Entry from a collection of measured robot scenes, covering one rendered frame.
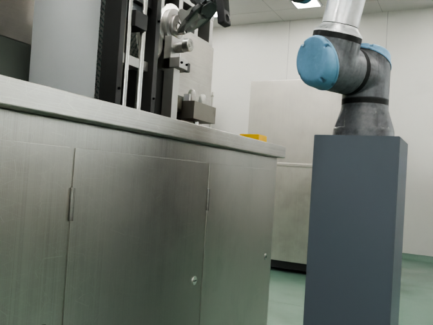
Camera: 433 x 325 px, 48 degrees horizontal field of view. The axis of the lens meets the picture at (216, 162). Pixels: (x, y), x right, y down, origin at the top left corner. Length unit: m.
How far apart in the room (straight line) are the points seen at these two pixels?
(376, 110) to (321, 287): 0.45
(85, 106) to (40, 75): 0.61
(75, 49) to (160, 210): 0.52
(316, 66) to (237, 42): 5.53
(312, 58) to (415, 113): 4.76
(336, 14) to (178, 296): 0.75
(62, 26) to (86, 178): 0.63
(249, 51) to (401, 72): 1.93
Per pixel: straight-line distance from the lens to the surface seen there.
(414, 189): 5.83
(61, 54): 1.39
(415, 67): 5.99
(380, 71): 1.27
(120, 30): 1.18
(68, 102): 0.80
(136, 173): 0.99
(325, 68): 1.14
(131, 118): 0.93
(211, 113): 1.75
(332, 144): 1.21
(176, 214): 1.13
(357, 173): 1.19
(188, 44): 1.53
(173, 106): 1.51
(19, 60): 1.57
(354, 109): 1.25
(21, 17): 1.60
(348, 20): 1.19
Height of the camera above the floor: 0.78
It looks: 2 degrees up
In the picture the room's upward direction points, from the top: 4 degrees clockwise
